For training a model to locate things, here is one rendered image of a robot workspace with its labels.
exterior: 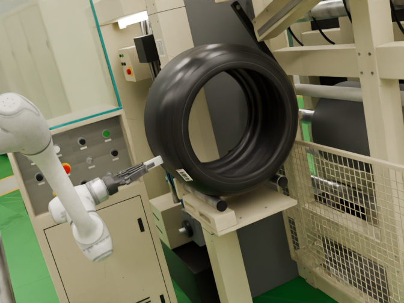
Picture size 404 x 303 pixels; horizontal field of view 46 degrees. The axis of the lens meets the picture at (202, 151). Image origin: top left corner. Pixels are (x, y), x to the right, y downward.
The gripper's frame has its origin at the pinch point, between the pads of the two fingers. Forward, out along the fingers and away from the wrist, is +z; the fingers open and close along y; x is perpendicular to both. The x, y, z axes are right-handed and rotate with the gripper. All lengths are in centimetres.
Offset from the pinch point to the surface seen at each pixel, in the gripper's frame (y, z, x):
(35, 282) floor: 186, -81, 101
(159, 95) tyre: -2.3, 11.4, -22.9
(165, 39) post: 25, 31, -38
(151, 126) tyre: 1.4, 5.2, -12.8
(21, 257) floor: 244, -88, 100
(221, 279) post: 27, 14, 78
